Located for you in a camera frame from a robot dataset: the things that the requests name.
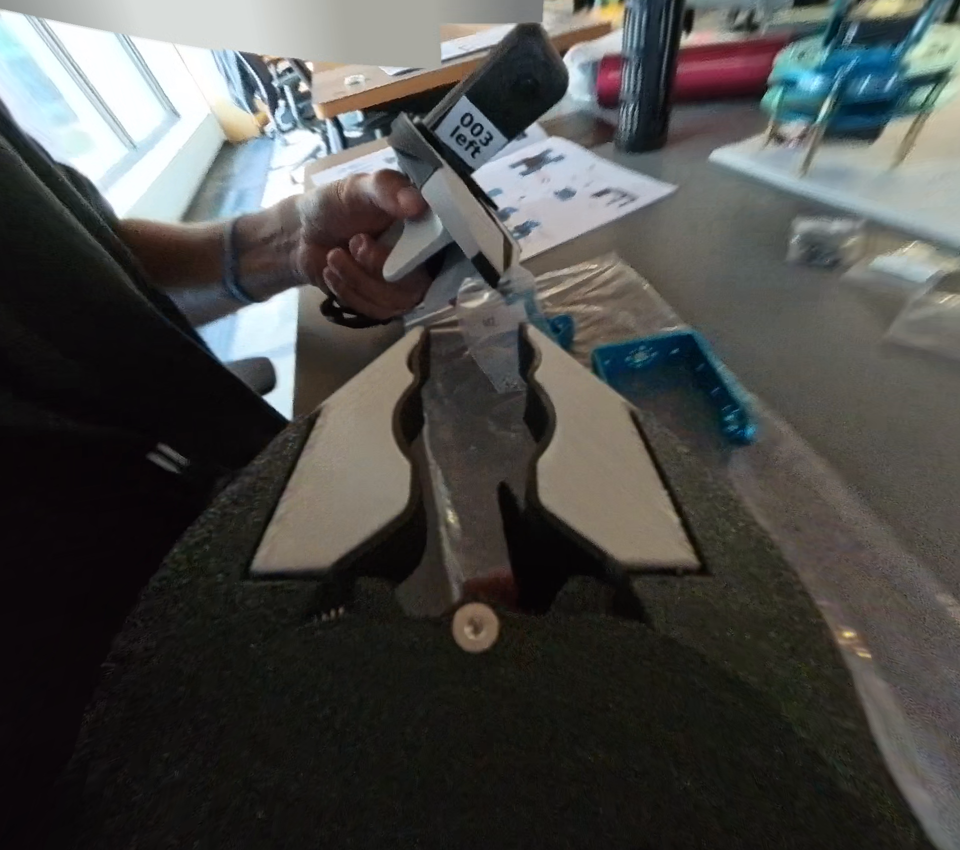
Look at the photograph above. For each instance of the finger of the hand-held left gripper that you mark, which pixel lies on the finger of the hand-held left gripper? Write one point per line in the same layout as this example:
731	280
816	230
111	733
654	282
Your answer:
465	213

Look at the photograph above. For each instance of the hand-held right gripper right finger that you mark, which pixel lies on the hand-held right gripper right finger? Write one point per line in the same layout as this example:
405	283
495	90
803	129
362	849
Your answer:
607	490

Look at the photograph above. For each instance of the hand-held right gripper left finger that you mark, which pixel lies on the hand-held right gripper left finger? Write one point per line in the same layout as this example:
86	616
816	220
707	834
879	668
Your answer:
337	490

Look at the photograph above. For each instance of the small clear screw bag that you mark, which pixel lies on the small clear screw bag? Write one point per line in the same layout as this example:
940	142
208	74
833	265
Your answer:
487	333

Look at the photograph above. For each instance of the blue U-shaped metal bracket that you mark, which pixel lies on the blue U-shaped metal bracket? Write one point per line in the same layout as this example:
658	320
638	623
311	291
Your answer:
720	400

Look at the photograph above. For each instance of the person's left forearm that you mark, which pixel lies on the person's left forearm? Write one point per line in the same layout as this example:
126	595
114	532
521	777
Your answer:
187	250

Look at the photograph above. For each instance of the blue toy robot arm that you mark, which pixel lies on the blue toy robot arm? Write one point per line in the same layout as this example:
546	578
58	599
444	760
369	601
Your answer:
855	70

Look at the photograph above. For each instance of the grey desk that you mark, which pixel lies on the grey desk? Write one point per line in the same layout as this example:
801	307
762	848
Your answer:
750	265

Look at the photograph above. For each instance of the person's left hand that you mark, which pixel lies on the person's left hand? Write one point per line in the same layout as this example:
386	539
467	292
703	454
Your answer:
337	220

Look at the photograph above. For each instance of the open instruction manual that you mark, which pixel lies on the open instruction manual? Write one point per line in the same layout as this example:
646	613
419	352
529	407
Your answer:
592	183

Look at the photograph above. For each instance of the wooden work table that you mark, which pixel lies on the wooden work table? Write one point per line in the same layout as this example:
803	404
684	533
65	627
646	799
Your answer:
375	87

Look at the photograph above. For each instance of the black mesh cylinder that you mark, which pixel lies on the black mesh cylinder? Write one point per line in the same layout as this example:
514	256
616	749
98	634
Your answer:
656	25

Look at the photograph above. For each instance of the dark red tube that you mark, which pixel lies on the dark red tube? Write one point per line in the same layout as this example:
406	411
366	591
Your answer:
720	70

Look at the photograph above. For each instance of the large clear plastic sheet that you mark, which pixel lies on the large clear plastic sheet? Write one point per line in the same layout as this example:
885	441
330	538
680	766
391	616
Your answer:
825	528

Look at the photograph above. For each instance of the blue wristband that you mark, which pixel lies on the blue wristband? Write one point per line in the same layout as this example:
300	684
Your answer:
238	258

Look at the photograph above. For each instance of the white base board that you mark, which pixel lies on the white base board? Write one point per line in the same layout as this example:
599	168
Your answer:
787	175

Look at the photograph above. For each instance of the person's dark clothing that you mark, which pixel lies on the person's dark clothing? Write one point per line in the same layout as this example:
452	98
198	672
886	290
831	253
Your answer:
75	340

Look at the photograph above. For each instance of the pile of clear parts bags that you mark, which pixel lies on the pile of clear parts bags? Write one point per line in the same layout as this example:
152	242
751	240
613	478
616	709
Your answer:
825	243

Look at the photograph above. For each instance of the bright window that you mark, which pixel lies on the bright window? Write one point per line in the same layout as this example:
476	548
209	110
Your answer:
75	93

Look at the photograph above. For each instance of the blue perforated servo bracket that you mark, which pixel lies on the blue perforated servo bracket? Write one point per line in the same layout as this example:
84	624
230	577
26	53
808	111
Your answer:
562	329

